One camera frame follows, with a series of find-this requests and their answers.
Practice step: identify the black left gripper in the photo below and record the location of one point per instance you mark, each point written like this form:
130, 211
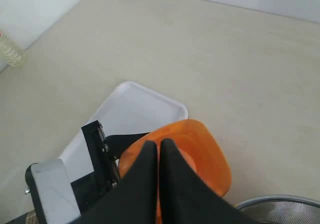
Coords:
102, 152

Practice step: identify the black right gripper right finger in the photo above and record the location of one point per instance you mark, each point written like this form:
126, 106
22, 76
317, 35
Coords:
185, 198

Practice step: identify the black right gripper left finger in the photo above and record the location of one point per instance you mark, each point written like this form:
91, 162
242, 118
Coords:
134, 199

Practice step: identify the orange dish soap pump bottle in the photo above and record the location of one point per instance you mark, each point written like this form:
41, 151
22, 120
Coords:
197, 146

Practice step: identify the clear plastic bottle background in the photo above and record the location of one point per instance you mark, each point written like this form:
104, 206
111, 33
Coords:
10, 52

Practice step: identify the white rectangular plastic tray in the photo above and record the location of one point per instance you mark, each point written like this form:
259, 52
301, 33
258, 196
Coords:
130, 109

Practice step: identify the stainless steel mesh colander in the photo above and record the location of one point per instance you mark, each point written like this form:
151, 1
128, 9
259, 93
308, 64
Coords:
281, 209

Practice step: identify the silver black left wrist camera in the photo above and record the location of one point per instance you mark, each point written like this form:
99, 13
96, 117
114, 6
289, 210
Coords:
51, 192

